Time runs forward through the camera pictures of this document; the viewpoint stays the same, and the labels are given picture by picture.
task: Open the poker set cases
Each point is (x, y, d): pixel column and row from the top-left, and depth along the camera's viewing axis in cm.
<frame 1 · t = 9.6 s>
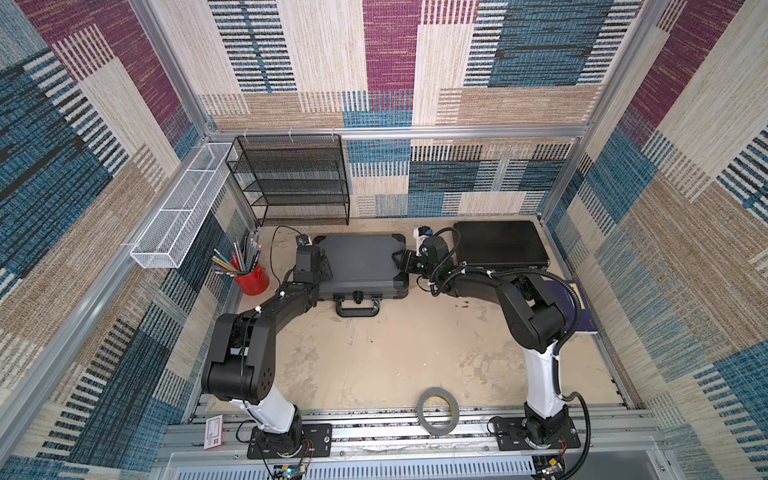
left hand: (325, 267, 96), fingers open
right hand: (401, 260, 100), fingers open
grey plastic poker case: (364, 272, 100), point 7 cm above the table
red pencil cup: (255, 282, 102), point 4 cm above the table
purple book yellow label: (571, 283, 101), point 3 cm above the table
grey tape roll: (454, 405, 78), point 2 cm above the table
bundle of coloured pencils: (243, 258, 98), point 11 cm above the table

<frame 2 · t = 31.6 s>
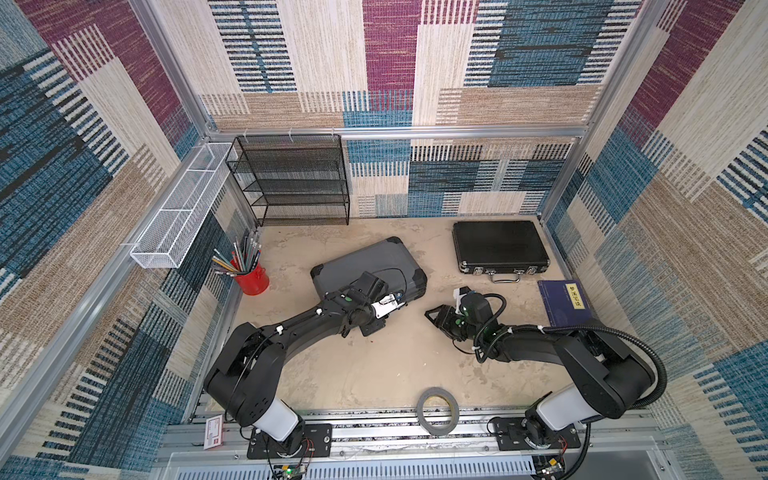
left hand: (378, 314, 90), fingers closed
right hand: (431, 320, 91), fingers open
grey plastic poker case: (388, 258, 99), point 10 cm above the table
the other named things where they were.

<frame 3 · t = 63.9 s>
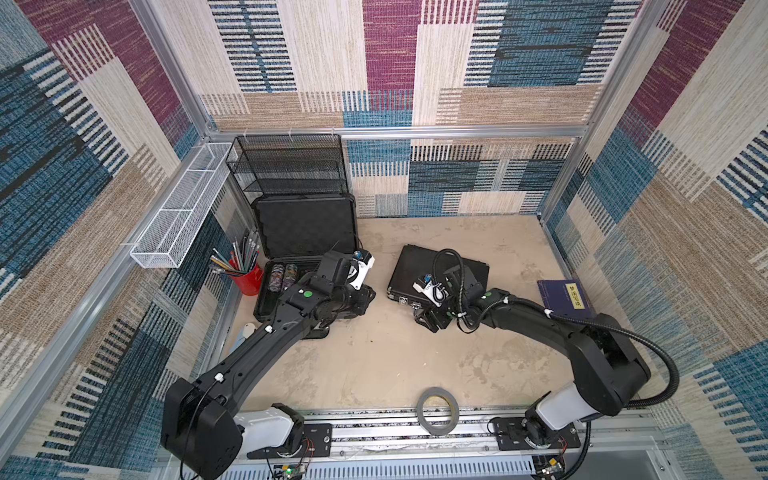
left hand: (370, 292, 80), fingers open
right hand: (431, 312, 89), fingers open
grey plastic poker case: (290, 232, 100), point 15 cm above the table
black aluminium poker case: (420, 258, 109), point 2 cm above the table
mixed colour chip stack: (277, 272, 103), point 5 cm above the table
the other named things where they were.

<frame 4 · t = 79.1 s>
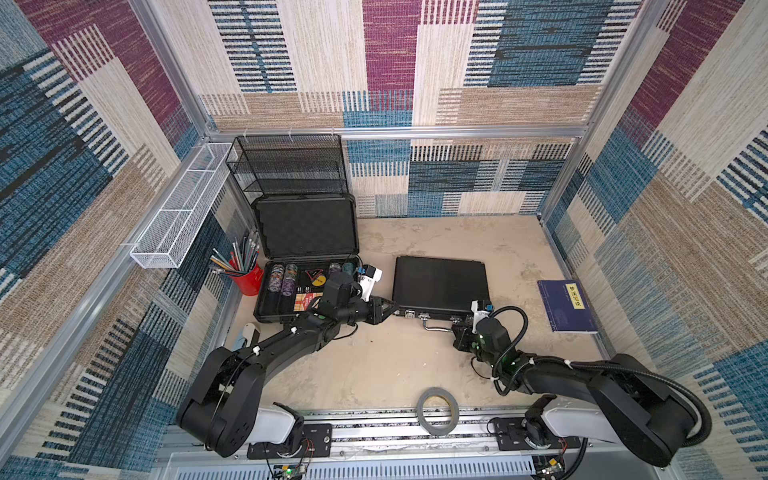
left hand: (397, 307, 82), fingers open
right hand: (456, 330, 91), fingers closed
black red dealer card: (313, 273, 105), point 3 cm above the table
